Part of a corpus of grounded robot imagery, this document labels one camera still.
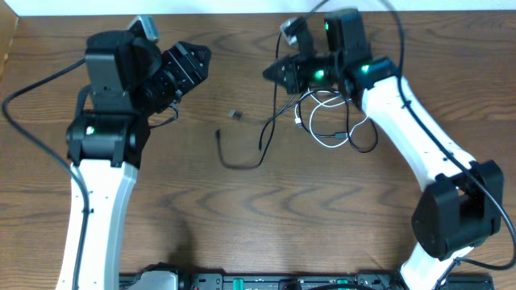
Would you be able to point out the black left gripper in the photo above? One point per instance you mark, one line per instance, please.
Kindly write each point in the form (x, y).
(182, 63)

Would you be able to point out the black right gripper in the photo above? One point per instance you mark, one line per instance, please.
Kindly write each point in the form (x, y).
(293, 81)

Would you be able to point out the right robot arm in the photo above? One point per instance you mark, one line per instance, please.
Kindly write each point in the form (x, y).
(461, 197)

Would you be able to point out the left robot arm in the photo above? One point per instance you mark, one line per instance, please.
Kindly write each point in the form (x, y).
(131, 79)

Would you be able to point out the cardboard box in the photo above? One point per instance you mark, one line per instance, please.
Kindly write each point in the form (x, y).
(8, 25)

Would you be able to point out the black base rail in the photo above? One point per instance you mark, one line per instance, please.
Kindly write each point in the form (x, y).
(167, 276)

